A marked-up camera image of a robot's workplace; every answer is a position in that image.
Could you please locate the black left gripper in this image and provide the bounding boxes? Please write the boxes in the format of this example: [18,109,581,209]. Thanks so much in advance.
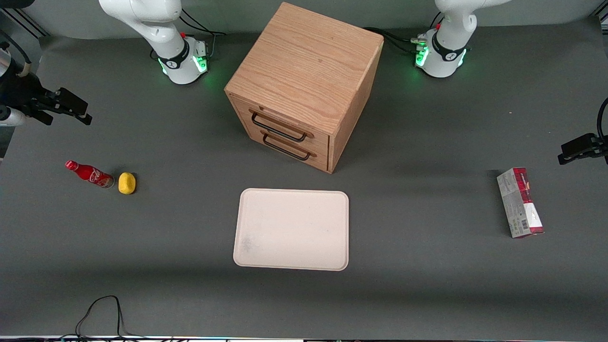
[558,133,608,166]

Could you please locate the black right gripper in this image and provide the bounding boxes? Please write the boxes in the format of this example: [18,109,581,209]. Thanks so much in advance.
[0,71,93,126]

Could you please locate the red coke bottle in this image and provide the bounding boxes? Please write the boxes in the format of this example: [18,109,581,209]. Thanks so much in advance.
[65,160,115,190]

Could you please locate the beige rectangular tray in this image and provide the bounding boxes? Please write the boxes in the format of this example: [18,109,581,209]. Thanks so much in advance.
[233,188,350,272]

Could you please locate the grey and red carton box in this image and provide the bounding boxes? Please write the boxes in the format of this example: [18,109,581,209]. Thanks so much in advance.
[496,167,545,239]

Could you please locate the yellow lemon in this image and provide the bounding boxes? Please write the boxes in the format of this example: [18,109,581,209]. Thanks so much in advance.
[118,172,137,195]

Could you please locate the wooden drawer cabinet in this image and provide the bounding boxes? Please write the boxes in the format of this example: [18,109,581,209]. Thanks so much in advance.
[224,2,384,174]

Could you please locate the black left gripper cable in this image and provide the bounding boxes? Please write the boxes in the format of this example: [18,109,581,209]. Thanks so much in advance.
[596,97,608,143]

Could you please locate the aluminium frame rail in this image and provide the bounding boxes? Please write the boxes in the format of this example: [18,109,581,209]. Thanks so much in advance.
[0,9,50,39]

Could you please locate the black right arm base cables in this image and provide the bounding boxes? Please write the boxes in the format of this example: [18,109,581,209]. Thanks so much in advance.
[180,9,227,60]

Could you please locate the black arm base cables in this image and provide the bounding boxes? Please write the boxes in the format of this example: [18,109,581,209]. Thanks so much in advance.
[180,9,227,60]
[363,12,445,55]

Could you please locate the thin black looped cable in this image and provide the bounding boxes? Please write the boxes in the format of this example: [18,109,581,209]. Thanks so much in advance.
[59,295,148,341]

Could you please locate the black metal drawer handle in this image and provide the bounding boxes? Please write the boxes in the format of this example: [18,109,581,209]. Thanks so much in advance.
[262,133,312,161]
[250,112,308,143]

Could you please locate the black left arm base cables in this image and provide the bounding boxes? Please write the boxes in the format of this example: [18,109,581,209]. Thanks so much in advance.
[363,12,445,55]

